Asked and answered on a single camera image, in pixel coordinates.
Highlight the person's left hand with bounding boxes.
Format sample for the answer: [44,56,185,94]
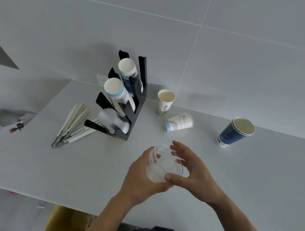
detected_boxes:
[118,147,176,206]

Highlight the person's right hand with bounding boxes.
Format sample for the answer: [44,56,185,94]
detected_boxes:
[164,140,226,206]

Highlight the dark blue paper cup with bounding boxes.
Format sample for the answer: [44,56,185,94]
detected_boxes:
[217,116,255,148]

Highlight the white sketch-print paper cup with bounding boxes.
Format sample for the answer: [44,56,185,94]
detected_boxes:
[157,89,176,116]
[163,112,194,133]

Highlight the black cup holder rack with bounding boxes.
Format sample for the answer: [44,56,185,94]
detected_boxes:
[84,49,147,141]

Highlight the stack of white paper cups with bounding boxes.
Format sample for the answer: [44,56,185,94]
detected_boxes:
[104,77,136,112]

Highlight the stack of blue paper cups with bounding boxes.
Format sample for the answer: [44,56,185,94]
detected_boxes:
[118,58,144,94]

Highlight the person's grey trousers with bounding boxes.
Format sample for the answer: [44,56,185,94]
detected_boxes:
[118,222,177,231]

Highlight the white plastic tongs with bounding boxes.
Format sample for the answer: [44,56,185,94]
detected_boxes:
[51,102,89,149]
[63,119,99,143]

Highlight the yellow bin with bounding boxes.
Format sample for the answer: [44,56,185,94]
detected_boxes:
[44,204,96,231]

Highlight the crumpled grey cloth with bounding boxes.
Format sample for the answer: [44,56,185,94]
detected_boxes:
[20,112,37,124]

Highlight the red and white box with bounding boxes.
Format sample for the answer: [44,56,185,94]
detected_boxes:
[0,120,27,146]

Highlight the grey trash bin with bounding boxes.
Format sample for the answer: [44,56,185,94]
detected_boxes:
[0,108,37,148]

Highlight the white wall socket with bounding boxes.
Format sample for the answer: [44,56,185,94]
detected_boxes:
[96,74,111,87]

